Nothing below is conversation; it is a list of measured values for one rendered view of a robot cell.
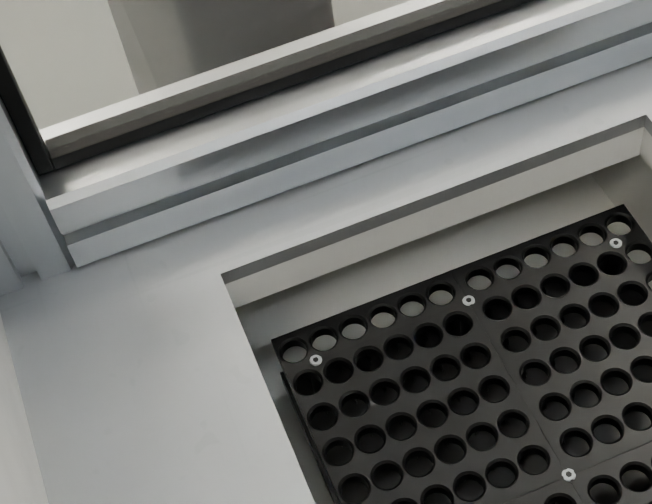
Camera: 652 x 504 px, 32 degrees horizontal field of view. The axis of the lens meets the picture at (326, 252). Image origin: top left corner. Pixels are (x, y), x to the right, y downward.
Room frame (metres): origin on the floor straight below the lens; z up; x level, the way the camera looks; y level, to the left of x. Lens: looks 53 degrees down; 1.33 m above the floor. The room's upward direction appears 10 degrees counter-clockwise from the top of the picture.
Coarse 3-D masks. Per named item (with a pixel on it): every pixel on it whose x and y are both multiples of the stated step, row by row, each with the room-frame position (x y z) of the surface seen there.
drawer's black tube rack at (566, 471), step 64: (448, 320) 0.28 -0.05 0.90; (512, 320) 0.27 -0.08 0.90; (576, 320) 0.28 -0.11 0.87; (640, 320) 0.26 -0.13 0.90; (320, 384) 0.26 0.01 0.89; (384, 384) 0.25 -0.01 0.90; (448, 384) 0.24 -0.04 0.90; (512, 384) 0.24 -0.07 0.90; (576, 384) 0.23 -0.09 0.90; (640, 384) 0.23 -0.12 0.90; (320, 448) 0.22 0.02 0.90; (384, 448) 0.22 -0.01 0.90; (448, 448) 0.23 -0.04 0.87; (512, 448) 0.21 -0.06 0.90; (576, 448) 0.22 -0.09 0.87; (640, 448) 0.20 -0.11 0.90
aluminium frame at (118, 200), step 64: (512, 0) 0.36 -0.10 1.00; (576, 0) 0.36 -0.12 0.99; (640, 0) 0.36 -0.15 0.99; (0, 64) 0.32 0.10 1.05; (320, 64) 0.35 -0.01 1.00; (384, 64) 0.35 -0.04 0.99; (448, 64) 0.34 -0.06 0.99; (512, 64) 0.35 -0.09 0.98; (576, 64) 0.35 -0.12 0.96; (0, 128) 0.30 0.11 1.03; (128, 128) 0.33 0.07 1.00; (192, 128) 0.33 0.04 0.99; (256, 128) 0.32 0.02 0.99; (320, 128) 0.33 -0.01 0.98; (384, 128) 0.33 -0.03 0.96; (448, 128) 0.34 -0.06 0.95; (0, 192) 0.30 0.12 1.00; (64, 192) 0.31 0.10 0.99; (128, 192) 0.31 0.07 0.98; (192, 192) 0.32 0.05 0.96; (256, 192) 0.32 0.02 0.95; (0, 256) 0.30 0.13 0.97; (64, 256) 0.30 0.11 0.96
